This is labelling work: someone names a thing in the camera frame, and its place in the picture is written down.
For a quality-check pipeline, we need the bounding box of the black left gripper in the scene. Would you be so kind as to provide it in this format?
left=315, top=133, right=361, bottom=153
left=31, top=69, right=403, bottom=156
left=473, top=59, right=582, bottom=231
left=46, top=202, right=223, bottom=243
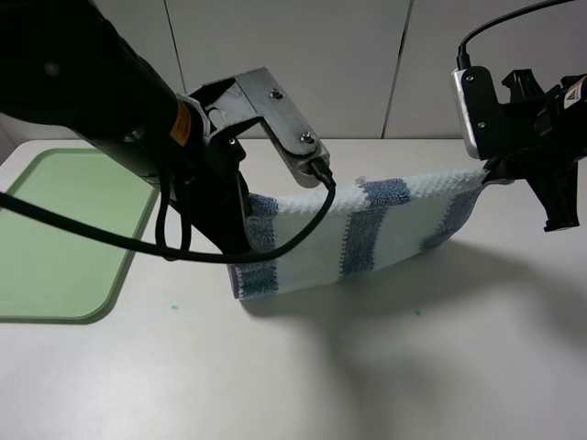
left=123, top=80, right=267, bottom=262

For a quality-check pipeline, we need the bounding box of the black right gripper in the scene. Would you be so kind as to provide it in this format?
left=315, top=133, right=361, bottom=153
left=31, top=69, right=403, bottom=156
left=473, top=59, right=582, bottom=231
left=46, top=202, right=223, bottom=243
left=485, top=70, right=586, bottom=232

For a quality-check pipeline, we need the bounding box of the blue white striped towel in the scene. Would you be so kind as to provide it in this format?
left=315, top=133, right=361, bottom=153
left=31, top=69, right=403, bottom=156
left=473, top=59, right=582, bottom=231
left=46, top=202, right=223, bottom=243
left=227, top=170, right=485, bottom=300

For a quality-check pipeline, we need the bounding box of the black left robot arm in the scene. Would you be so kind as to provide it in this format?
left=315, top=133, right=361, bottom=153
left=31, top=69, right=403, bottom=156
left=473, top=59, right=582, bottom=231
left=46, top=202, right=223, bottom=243
left=1, top=1, right=261, bottom=263

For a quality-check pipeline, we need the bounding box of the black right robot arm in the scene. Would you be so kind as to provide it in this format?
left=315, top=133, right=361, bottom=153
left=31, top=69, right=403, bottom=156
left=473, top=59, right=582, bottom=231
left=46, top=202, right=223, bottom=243
left=478, top=70, right=586, bottom=232

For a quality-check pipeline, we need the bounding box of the green plastic tray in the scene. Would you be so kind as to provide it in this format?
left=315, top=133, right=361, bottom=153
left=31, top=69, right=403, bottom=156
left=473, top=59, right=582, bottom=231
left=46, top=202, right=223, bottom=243
left=1, top=148, right=157, bottom=325

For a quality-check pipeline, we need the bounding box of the black left camera cable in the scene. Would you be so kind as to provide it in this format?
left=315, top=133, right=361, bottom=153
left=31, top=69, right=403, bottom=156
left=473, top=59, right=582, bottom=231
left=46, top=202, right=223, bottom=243
left=0, top=158, right=337, bottom=265

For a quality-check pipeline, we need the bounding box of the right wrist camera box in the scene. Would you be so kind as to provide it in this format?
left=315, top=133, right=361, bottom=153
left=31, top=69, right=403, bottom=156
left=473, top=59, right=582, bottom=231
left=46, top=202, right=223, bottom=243
left=451, top=66, right=504, bottom=160

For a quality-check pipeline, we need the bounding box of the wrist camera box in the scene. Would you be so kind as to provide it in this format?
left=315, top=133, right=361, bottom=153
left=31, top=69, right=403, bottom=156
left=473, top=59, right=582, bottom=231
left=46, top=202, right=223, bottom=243
left=451, top=66, right=504, bottom=160
left=235, top=68, right=329, bottom=189

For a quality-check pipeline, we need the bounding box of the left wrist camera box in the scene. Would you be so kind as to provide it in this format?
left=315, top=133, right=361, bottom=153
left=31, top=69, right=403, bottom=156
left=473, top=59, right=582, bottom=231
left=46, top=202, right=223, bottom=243
left=235, top=68, right=329, bottom=189

